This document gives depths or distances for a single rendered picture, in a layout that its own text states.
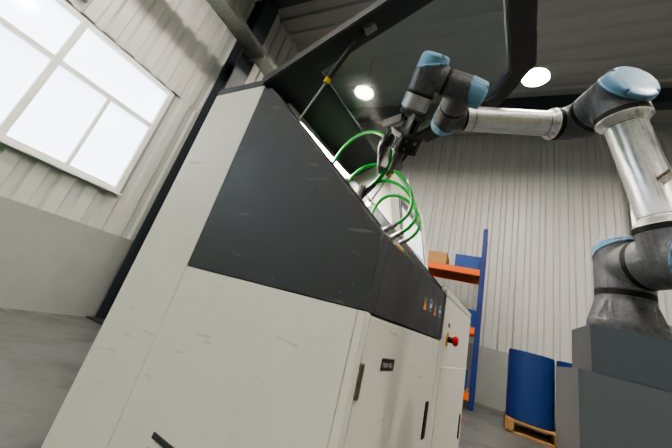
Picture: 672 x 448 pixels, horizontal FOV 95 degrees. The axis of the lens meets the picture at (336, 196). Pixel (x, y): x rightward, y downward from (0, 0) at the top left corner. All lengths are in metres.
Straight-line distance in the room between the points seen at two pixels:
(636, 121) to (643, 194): 0.18
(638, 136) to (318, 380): 0.90
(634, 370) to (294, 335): 0.70
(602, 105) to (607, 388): 0.65
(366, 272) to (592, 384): 0.52
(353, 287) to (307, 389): 0.20
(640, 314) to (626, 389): 0.18
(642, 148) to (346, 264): 0.73
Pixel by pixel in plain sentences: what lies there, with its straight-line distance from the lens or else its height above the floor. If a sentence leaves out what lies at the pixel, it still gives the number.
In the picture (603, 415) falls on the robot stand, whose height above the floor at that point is 0.73.
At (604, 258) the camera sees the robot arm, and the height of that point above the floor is 1.07.
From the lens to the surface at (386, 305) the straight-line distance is 0.72.
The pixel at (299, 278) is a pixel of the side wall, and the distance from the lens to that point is 0.72.
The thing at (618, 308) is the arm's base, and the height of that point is 0.95.
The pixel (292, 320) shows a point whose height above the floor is 0.74.
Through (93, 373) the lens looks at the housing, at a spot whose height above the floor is 0.45.
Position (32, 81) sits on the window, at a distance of 4.64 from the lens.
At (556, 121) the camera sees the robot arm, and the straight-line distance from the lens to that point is 1.12.
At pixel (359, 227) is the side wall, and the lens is 0.68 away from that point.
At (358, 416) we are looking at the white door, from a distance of 0.70.
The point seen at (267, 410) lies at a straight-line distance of 0.73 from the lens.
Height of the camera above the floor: 0.76
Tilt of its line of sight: 21 degrees up
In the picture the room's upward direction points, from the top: 16 degrees clockwise
